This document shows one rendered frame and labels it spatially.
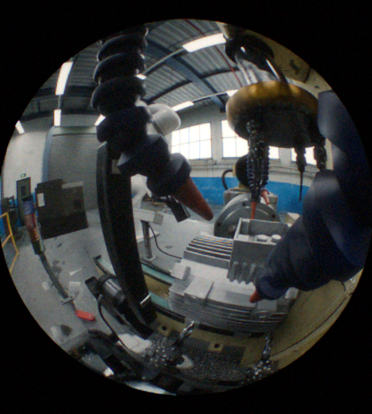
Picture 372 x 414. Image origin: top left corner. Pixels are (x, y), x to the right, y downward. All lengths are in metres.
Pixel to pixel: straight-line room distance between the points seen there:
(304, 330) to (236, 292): 0.13
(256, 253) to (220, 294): 0.08
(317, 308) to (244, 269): 0.13
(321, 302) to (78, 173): 6.99
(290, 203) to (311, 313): 5.68
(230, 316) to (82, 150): 7.12
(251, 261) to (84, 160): 6.99
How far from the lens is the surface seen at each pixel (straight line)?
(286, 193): 5.73
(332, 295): 0.17
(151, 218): 0.57
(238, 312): 0.21
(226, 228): 0.44
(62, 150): 7.09
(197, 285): 0.19
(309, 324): 0.19
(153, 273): 0.45
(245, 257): 0.17
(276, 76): 0.24
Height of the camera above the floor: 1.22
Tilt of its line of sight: 12 degrees down
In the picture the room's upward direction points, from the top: straight up
